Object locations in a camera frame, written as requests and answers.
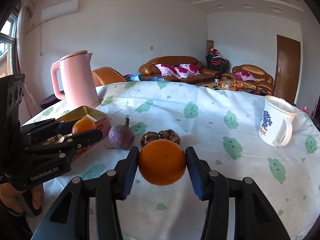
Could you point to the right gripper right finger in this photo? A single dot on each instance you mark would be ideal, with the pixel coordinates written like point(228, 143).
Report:
point(255, 218)

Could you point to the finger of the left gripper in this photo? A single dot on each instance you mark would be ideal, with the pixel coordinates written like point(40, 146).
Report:
point(75, 143)
point(45, 131)

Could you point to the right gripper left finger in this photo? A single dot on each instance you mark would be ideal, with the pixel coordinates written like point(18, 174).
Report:
point(68, 217)

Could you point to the small orange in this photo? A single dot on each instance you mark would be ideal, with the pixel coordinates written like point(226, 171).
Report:
point(83, 125)

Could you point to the purple round turnip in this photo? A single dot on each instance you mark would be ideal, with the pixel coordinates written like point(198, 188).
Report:
point(121, 136)

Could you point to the large orange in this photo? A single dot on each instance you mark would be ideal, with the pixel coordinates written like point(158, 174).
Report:
point(162, 162)

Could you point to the dark purple round stool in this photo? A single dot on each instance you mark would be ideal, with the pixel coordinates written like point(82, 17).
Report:
point(49, 101)

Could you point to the pink metal tin box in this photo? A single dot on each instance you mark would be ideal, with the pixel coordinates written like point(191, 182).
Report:
point(100, 119)

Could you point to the pink electric kettle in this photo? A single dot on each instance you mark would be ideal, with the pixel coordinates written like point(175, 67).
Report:
point(72, 80)

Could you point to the white cloud-print tablecloth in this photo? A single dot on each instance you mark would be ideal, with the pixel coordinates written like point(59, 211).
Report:
point(222, 127)

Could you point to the white mug blue print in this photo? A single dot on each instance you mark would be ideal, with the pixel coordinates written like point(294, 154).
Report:
point(276, 126)

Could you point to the orange wooden chair back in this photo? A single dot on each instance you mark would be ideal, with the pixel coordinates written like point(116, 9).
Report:
point(106, 75)

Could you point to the blue clothing pile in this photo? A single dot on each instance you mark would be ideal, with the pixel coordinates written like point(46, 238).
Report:
point(137, 77)

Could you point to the wooden coffee table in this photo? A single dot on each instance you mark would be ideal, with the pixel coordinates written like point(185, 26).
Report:
point(232, 85)

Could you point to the brown leather armchair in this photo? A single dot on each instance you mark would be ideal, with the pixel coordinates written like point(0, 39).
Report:
point(253, 76)

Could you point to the brown leather long sofa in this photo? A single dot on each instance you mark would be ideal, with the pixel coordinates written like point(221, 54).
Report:
point(185, 69)

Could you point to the stacked dark chairs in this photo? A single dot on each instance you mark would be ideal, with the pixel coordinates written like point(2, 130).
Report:
point(217, 62)

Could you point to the brown wooden door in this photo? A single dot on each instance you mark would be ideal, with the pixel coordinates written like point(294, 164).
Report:
point(287, 69)

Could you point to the window with frame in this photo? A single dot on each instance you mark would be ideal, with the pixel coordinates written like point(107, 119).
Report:
point(8, 33)

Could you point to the white wall air conditioner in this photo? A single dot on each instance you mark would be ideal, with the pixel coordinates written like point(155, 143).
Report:
point(59, 10)

